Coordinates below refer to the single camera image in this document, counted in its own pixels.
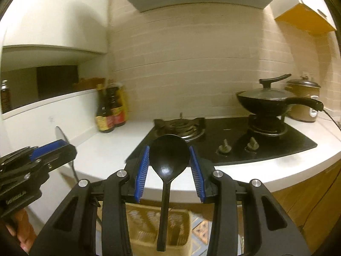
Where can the wooden box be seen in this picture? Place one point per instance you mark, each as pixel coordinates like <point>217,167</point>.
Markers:
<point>89,83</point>

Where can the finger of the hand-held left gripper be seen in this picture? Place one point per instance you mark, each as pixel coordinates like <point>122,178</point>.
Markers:
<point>48,149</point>
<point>64,156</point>

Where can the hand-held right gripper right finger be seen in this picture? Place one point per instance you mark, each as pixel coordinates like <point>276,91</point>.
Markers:
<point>197,176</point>

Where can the wooden lower cabinet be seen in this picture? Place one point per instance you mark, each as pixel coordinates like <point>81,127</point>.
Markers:
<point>314,200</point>

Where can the wall cabinet orange underside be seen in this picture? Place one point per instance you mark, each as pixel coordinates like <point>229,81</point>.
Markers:
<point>306,18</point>

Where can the black plastic spoon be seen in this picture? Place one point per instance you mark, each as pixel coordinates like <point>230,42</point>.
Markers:
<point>167,160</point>

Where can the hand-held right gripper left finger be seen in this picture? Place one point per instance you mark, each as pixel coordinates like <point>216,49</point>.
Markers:
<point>142,173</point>

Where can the white upper cabinet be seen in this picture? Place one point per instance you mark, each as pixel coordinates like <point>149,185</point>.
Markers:
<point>58,18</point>

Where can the black gas stove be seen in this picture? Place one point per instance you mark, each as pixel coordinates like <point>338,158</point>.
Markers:
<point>231,136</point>

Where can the dark bottle red label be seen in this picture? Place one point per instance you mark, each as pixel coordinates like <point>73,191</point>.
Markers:
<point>118,112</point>

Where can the dark bottle yellow label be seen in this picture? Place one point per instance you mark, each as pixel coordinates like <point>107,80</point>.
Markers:
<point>104,117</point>

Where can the person's left hand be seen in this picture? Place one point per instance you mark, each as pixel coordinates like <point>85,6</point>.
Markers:
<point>22,232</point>

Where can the black wok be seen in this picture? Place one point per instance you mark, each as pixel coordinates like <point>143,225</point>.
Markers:
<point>263,104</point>

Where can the beige plastic utensil basket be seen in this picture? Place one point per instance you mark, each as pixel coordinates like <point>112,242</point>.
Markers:
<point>181,226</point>

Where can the beige rice cooker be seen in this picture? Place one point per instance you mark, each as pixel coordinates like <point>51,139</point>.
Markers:
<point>302,96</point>

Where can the blue patterned mat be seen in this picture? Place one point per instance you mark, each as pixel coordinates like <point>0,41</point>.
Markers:
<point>200,232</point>

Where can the small dark bottle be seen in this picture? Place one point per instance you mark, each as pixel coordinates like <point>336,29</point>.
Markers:
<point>4,98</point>

